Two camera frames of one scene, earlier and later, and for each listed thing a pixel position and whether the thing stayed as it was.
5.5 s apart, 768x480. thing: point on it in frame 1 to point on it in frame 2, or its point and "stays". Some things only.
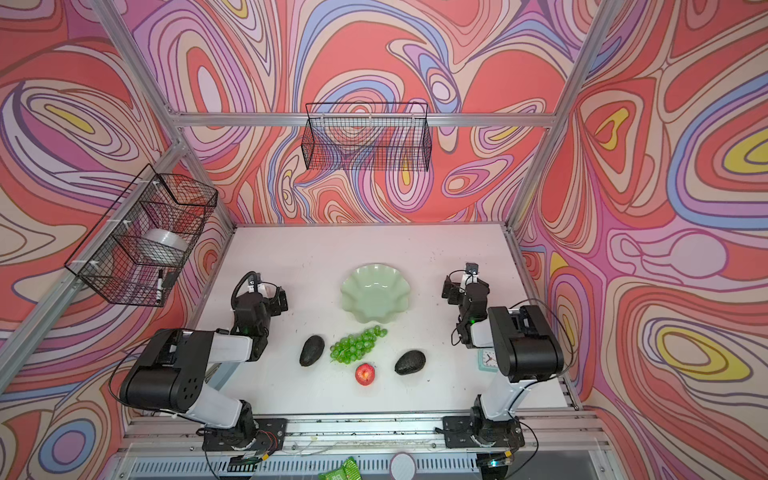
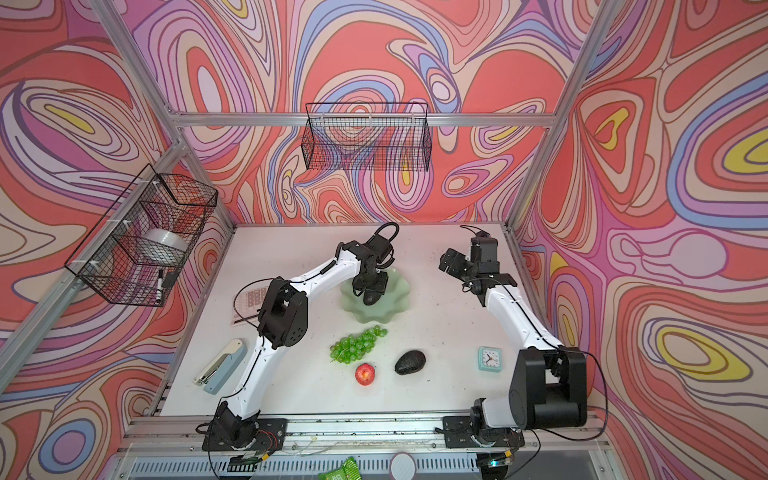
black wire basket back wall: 366,136 stays
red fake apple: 364,374 stays
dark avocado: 410,362 stays
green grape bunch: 352,347 stays
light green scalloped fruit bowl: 375,293 stays
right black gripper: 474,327 to 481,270
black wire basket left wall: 133,252 stays
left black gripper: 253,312 to 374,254
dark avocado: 311,350 to 370,297
